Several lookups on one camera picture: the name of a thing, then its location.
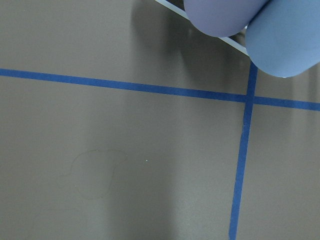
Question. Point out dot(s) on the light blue cup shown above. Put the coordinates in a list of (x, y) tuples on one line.
[(283, 39)]

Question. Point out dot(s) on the clear acrylic cup rack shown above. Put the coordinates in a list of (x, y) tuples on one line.
[(236, 41)]

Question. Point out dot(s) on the lavender cup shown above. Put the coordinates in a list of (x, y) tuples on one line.
[(221, 18)]

